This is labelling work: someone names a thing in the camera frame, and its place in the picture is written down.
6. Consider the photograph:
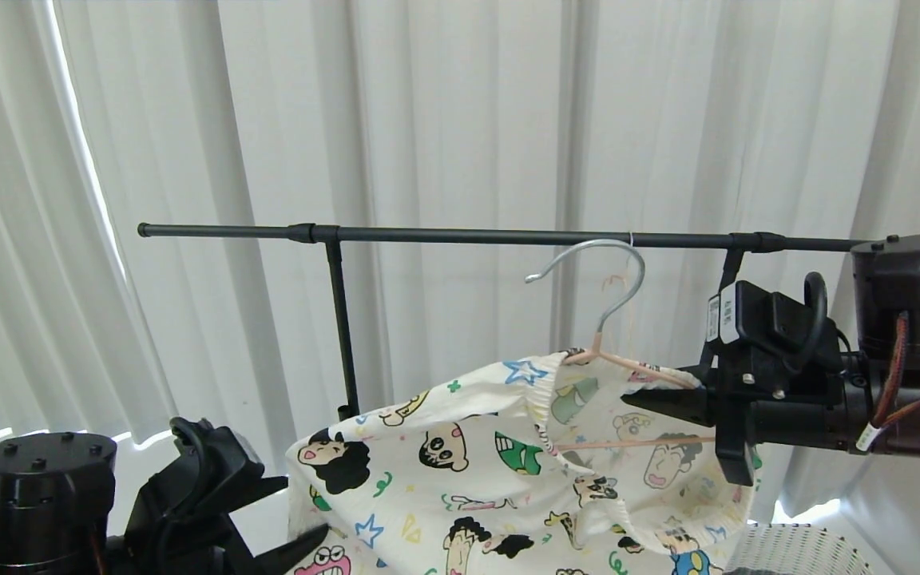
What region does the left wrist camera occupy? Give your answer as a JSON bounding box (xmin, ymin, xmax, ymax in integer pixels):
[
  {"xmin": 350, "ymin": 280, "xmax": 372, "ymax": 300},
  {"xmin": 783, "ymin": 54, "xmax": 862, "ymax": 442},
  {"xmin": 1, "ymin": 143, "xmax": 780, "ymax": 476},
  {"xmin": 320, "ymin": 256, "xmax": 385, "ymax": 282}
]
[{"xmin": 141, "ymin": 423, "xmax": 267, "ymax": 512}]

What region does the white laundry basket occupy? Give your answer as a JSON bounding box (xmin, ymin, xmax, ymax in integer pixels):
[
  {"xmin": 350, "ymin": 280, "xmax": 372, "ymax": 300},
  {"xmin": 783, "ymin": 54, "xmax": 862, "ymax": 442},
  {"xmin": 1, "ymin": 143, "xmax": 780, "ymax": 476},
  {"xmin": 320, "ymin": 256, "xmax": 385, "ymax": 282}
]
[{"xmin": 728, "ymin": 523, "xmax": 872, "ymax": 575}]

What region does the black clothes rack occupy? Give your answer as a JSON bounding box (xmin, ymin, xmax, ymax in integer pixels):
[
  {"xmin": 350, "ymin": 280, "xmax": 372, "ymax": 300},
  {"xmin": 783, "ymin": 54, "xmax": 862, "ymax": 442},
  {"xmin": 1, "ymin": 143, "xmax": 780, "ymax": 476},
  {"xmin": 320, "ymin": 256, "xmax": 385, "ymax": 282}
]
[{"xmin": 138, "ymin": 224, "xmax": 868, "ymax": 422}]

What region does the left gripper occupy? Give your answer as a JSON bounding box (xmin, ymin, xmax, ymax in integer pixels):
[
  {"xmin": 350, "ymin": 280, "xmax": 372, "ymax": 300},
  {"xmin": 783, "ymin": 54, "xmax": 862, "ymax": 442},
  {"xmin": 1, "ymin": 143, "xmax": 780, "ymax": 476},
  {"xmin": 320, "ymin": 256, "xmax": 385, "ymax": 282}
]
[{"xmin": 121, "ymin": 475, "xmax": 331, "ymax": 575}]

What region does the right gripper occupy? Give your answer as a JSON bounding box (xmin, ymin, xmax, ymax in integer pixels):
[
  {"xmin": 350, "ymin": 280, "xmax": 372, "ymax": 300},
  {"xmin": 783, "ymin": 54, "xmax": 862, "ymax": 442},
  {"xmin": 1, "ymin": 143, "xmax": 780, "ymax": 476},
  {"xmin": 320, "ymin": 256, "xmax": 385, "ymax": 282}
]
[{"xmin": 700, "ymin": 355, "xmax": 864, "ymax": 486}]

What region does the white curtain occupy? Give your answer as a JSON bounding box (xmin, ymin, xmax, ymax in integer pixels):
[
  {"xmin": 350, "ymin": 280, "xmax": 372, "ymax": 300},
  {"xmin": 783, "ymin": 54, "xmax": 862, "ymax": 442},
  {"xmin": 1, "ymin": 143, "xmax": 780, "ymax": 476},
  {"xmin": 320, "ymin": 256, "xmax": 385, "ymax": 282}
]
[{"xmin": 0, "ymin": 0, "xmax": 920, "ymax": 552}]

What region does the cream printed garment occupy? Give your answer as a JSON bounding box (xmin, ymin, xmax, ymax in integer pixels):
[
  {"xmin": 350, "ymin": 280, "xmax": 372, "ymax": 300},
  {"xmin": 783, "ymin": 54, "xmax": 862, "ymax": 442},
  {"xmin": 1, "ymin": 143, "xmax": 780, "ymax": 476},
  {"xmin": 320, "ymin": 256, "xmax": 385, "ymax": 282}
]
[{"xmin": 284, "ymin": 351, "xmax": 764, "ymax": 575}]

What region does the pink clothes hanger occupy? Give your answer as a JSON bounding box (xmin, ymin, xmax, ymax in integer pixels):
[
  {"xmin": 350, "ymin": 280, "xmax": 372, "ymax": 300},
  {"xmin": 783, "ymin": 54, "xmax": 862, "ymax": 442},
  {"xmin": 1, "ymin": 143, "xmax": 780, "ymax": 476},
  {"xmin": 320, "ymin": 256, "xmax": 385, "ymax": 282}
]
[
  {"xmin": 525, "ymin": 239, "xmax": 716, "ymax": 452},
  {"xmin": 600, "ymin": 232, "xmax": 664, "ymax": 380}
]

